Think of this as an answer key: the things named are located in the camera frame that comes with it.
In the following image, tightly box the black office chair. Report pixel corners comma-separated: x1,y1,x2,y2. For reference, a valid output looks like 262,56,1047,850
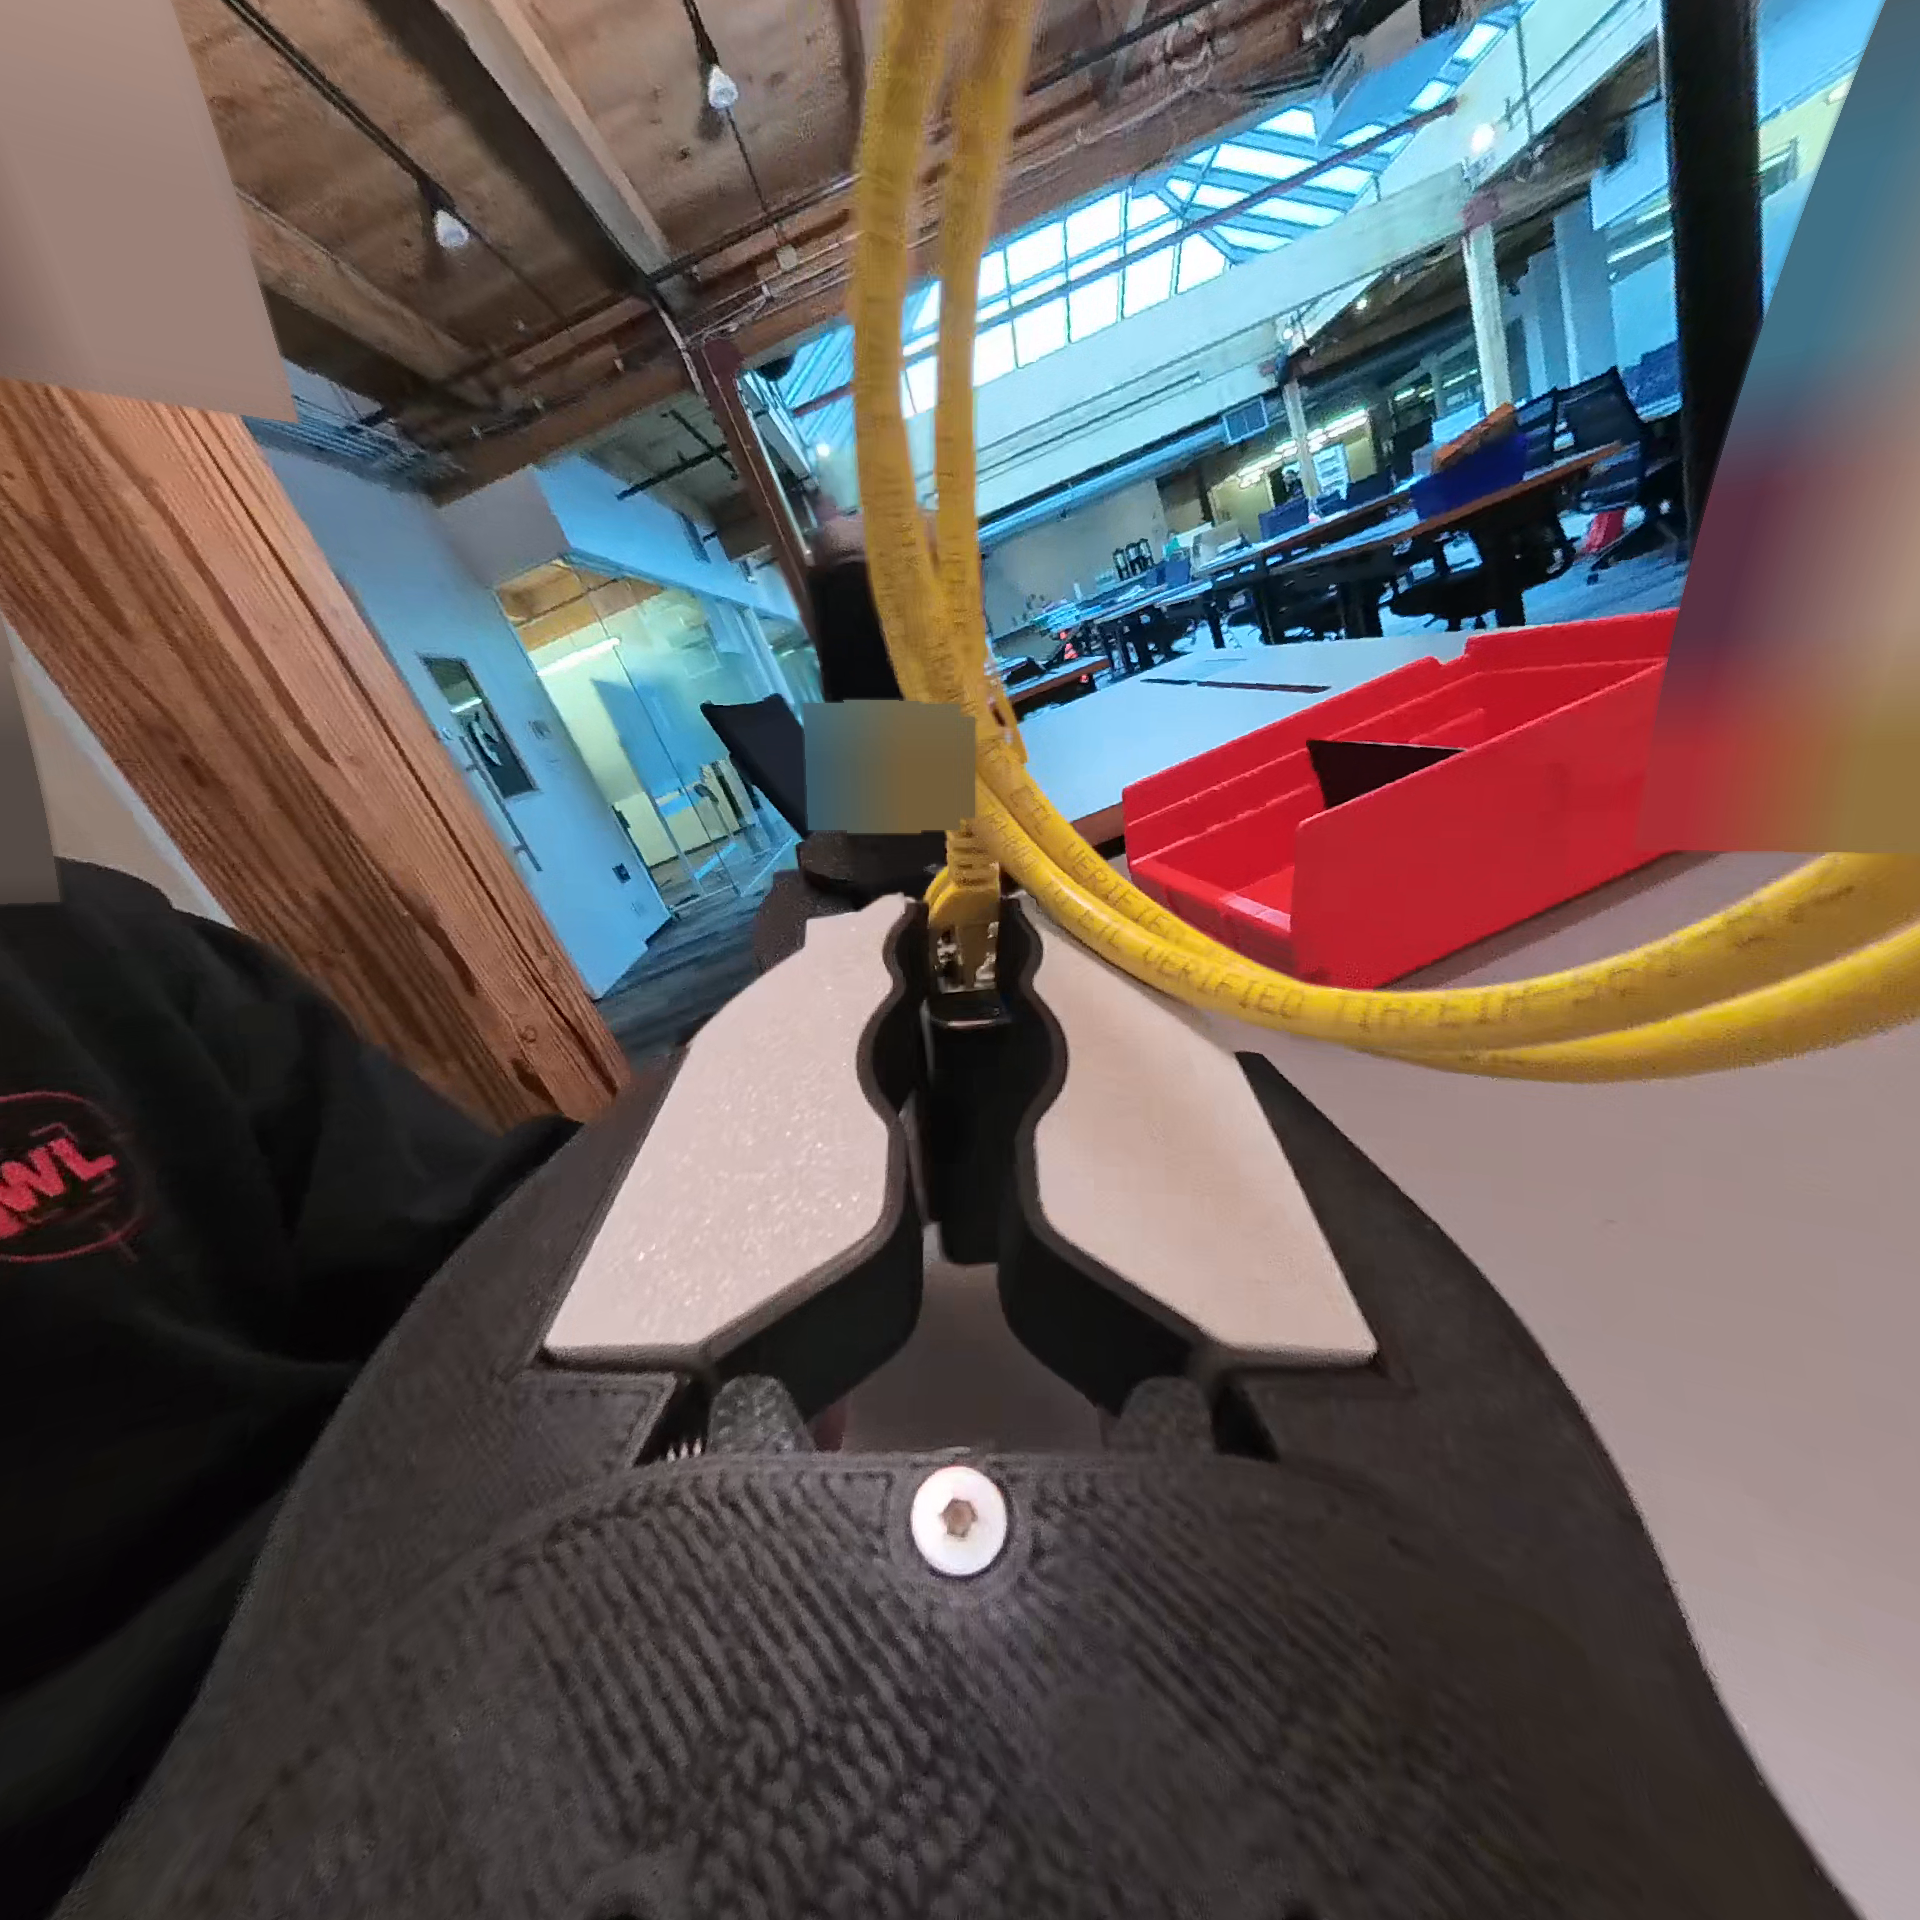
699,694,814,835
1561,365,1685,566

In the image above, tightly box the black framed picture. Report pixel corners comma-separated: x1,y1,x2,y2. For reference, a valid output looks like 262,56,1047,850
421,658,535,806

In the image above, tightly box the yellow ethernet cable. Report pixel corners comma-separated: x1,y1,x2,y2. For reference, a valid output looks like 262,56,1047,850
843,0,1920,1084

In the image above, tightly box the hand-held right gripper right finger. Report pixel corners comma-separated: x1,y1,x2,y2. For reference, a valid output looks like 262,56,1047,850
995,908,1378,1425

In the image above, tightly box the red plastic bin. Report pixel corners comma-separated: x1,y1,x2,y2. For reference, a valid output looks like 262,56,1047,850
1124,609,1683,989

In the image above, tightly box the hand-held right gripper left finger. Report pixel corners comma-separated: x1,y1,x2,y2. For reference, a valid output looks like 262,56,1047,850
539,898,924,1413

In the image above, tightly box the black network switch box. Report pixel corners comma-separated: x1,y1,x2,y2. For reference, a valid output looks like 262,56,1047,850
911,984,1054,1264

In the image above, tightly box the black bin divider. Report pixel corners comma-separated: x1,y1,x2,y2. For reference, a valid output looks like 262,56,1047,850
1306,737,1463,813

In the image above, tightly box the white ceiling unit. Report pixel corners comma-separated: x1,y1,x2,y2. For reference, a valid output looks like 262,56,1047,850
1315,30,1458,146

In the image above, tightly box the person's torso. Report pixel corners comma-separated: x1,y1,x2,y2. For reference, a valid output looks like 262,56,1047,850
0,863,589,1907

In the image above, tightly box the blue storage bin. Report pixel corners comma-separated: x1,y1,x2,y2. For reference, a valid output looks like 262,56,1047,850
1411,451,1532,524

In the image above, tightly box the wooden pillar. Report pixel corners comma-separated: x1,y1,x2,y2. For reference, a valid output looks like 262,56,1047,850
0,383,634,1128

